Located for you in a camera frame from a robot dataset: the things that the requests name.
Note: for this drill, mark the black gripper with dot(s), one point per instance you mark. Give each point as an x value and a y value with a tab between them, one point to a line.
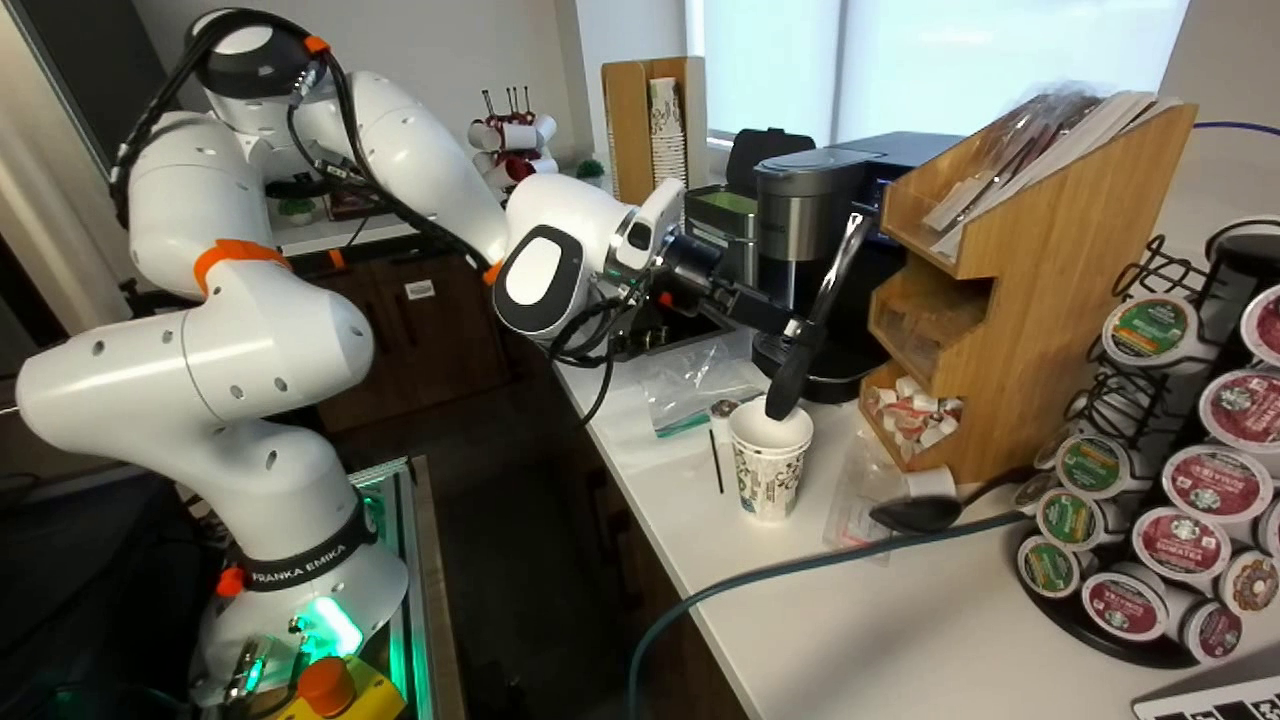
724	282

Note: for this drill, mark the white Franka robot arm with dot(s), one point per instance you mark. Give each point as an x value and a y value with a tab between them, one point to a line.
203	372

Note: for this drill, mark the patterned paper cup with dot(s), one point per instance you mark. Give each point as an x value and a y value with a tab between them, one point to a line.
770	465

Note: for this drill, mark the wooden cup stack holder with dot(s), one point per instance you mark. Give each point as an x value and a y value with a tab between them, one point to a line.
626	132

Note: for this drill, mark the clear bag with cutlery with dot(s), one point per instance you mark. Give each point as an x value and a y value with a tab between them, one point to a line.
686	400

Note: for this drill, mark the stainless steel lidded bin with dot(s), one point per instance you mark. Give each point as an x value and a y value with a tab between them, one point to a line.
720	214

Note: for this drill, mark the thin stirrer stick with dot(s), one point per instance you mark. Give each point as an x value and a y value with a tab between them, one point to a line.
718	463

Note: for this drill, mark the black silver coffee machine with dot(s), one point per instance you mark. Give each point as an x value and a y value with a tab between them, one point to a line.
812	186

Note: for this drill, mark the clear plastic wrapper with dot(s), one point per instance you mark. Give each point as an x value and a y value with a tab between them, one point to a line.
862	503

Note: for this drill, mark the black plastic spoon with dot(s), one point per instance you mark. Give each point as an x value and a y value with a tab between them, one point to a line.
913	512

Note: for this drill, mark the stack of paper cups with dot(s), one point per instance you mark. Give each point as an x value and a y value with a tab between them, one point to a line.
665	132

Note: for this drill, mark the wooden condiment organizer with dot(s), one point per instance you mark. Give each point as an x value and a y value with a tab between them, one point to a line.
1064	293

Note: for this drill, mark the clear wrapped cutlery packet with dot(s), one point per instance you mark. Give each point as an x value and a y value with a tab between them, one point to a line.
1007	154

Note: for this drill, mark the green lid coffee pod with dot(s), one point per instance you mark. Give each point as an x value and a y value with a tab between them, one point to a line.
1094	463
1045	564
1149	331
1064	516

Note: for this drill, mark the dark wood cabinet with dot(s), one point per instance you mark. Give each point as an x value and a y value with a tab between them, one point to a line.
413	344

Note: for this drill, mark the white paper packet stack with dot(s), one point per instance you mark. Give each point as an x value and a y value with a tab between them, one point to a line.
1112	117

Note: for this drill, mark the robot mounting stand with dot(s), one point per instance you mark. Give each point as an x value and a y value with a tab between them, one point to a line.
386	534

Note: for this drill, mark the silver laptop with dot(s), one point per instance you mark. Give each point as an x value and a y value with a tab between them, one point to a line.
1213	703

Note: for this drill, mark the yellow emergency stop button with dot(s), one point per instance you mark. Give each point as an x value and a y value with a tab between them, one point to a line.
326	686

